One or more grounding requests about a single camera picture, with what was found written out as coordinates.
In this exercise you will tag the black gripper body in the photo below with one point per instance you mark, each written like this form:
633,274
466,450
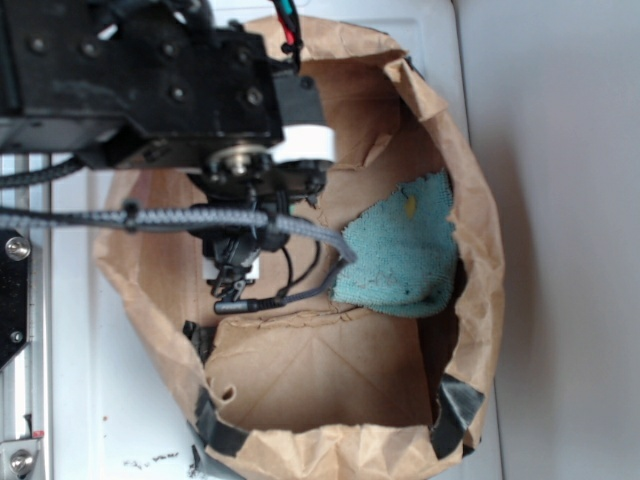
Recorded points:
271,180

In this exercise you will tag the brown paper bag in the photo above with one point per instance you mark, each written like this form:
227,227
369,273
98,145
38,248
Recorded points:
322,389

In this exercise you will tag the black metal bracket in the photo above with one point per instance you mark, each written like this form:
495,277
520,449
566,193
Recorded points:
15,269

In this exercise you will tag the silver corner bracket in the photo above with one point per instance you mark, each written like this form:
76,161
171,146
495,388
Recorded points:
19,458

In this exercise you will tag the aluminium frame rail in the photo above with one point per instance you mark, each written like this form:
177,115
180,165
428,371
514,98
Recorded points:
26,392

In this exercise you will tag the teal terry cloth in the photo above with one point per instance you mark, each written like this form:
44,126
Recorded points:
406,254

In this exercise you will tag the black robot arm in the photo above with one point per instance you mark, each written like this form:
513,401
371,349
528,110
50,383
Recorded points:
136,85

